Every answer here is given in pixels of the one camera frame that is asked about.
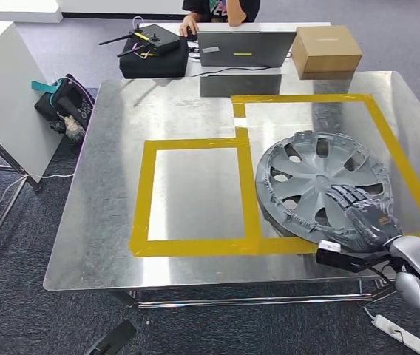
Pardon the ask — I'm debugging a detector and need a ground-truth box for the person's hand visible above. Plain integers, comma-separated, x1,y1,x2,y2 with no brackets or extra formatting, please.
179,14,199,38

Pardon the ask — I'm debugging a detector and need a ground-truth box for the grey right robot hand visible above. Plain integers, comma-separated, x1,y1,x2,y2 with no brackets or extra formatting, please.
323,185,403,251

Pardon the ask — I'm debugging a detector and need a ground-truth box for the silver wheel hubcap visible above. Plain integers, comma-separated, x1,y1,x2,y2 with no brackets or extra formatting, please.
255,129,393,253

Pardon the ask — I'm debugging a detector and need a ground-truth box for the stainless steel workbench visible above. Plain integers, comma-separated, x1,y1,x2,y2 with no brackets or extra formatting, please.
42,70,420,310

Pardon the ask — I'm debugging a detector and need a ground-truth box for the person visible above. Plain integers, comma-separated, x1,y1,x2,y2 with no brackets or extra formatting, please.
178,0,261,38

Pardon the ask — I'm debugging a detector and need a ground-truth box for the black transmitter with antennas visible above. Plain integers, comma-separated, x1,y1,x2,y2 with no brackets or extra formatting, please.
98,23,181,58

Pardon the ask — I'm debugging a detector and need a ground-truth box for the grey laptop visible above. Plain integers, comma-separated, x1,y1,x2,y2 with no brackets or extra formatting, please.
196,31,298,69

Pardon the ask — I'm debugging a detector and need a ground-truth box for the white power strip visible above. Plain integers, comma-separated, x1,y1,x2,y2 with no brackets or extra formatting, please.
372,314,420,355

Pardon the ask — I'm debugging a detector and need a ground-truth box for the brown cardboard box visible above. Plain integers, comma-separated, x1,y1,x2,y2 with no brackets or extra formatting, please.
291,25,363,81

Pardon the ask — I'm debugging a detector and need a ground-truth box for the white low platform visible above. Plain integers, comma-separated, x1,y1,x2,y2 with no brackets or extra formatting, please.
0,0,64,24

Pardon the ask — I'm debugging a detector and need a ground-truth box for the white side table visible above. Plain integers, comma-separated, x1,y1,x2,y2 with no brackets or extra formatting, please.
0,20,65,295

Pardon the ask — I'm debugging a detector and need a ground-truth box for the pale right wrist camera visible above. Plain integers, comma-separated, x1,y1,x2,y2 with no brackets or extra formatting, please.
318,240,342,254

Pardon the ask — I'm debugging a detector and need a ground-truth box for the black laptop cable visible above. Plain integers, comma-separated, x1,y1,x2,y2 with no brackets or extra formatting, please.
190,66,292,78

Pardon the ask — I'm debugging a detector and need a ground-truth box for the black bag teal strap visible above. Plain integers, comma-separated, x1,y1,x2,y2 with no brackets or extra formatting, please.
31,73,95,143

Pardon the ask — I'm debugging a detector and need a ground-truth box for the white floor cable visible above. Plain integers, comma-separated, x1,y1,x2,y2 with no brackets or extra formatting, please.
0,172,74,215

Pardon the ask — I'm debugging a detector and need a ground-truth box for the black left wrist bracket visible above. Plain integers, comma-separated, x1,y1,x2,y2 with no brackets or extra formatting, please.
85,319,137,355

